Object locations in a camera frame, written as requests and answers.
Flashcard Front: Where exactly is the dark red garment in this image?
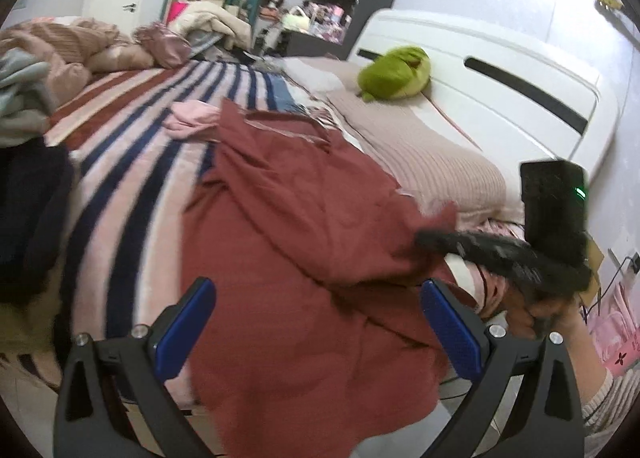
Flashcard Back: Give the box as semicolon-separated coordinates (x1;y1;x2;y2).
182;98;493;458

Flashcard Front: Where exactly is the dark cloth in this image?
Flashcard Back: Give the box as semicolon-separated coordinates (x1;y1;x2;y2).
0;138;76;306

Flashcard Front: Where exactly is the pink printed bag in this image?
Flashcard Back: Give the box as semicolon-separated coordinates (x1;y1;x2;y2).
586;283;640;379

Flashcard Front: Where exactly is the small pink garment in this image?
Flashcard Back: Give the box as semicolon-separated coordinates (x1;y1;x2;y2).
163;102;223;140

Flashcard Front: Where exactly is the white headboard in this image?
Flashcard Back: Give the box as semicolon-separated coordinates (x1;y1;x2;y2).
347;9;621;179

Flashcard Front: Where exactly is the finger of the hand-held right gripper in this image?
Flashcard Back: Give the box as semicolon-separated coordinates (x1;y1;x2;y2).
415;229;551;289

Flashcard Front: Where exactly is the black cable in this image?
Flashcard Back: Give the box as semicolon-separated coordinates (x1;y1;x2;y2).
580;253;640;319

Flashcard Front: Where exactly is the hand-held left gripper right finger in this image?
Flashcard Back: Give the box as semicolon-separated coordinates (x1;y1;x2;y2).
421;279;587;458

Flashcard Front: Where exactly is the person's right hand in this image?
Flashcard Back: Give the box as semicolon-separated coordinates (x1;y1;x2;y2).
501;277;583;339

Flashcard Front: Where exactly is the striped blanket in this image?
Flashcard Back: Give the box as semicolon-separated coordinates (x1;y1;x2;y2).
0;58;361;409

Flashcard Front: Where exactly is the beige ribbed pillow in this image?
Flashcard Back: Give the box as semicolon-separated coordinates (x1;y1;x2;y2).
326;88;508;216

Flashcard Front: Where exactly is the shiny pink bag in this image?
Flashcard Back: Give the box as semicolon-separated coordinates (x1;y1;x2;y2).
132;22;193;70

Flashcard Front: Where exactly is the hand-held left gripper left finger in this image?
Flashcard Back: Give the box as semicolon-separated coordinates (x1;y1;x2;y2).
53;276;217;458

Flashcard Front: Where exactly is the cream blanket pile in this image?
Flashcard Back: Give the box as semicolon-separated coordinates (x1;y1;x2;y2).
167;0;253;51

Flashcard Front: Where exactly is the green plush toy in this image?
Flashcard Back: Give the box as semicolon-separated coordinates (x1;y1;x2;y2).
356;46;432;103

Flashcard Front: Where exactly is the grey cloth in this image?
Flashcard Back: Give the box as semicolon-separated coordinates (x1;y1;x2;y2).
0;48;56;149

